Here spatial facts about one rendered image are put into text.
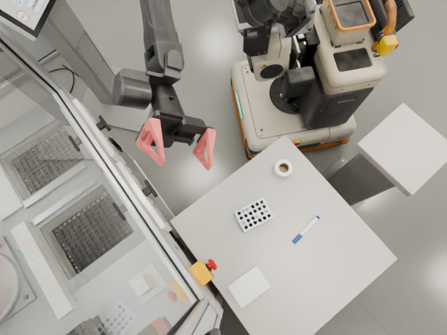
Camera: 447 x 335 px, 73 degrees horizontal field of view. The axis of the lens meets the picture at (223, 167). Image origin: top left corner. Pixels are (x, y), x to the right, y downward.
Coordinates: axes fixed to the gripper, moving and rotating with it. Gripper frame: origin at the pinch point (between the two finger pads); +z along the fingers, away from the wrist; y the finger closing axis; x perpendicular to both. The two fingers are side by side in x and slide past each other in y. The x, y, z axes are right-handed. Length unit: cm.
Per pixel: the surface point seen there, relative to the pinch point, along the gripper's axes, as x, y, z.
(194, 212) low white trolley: 50, 36, -21
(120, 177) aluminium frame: 42, 6, -29
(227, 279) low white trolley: 54, 43, 5
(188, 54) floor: 58, 83, -165
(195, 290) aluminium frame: 42.7, 21.8, 9.7
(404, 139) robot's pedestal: -7, 103, -18
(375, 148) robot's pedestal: 0, 94, -19
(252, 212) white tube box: 36, 50, -12
